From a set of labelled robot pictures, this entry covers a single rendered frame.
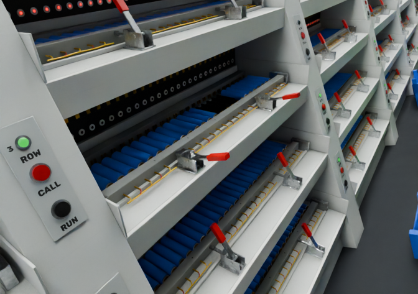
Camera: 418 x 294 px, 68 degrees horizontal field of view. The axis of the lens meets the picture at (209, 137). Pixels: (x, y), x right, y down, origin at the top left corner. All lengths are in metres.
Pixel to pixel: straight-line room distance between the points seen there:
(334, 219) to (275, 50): 0.50
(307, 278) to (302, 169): 0.25
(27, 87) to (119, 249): 0.20
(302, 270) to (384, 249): 0.31
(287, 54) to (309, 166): 0.29
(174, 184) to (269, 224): 0.26
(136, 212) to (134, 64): 0.20
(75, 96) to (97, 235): 0.16
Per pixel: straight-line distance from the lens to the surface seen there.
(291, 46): 0.83
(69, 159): 0.36
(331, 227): 0.94
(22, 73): 0.36
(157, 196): 0.45
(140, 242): 0.42
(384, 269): 1.00
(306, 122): 0.88
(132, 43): 0.47
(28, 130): 0.35
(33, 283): 0.39
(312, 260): 0.86
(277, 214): 0.68
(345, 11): 1.51
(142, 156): 0.51
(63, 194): 0.36
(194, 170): 0.48
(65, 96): 0.38
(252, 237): 0.63
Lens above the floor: 0.69
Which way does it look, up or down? 14 degrees down
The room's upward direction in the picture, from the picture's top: 22 degrees counter-clockwise
